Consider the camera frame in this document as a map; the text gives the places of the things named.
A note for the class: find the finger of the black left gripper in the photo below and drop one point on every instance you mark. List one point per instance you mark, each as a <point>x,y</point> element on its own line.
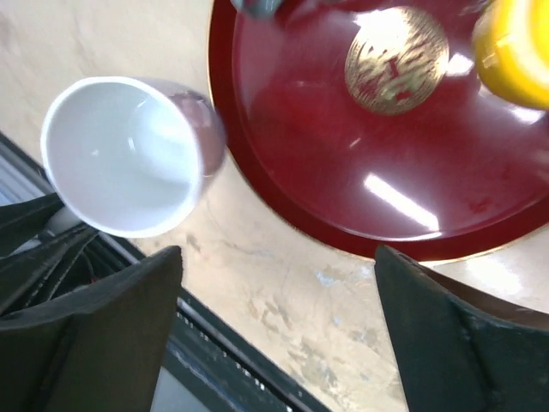
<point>36,264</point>

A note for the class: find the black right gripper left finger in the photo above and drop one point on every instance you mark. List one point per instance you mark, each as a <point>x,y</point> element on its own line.
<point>99,348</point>

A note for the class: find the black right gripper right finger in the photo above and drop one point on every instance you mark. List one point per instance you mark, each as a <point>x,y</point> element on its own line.
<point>458,348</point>

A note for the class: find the blue mug white base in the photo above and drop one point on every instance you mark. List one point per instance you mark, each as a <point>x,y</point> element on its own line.
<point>130,156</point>

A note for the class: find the yellow mug black handle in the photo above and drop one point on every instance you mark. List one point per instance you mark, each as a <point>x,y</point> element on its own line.
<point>510,43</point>

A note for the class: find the dark teal faceted mug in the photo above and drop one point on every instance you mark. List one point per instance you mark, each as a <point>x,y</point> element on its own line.
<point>257,8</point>

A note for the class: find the round red lacquer tray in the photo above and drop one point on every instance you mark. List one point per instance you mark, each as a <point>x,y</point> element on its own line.
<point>364,122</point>

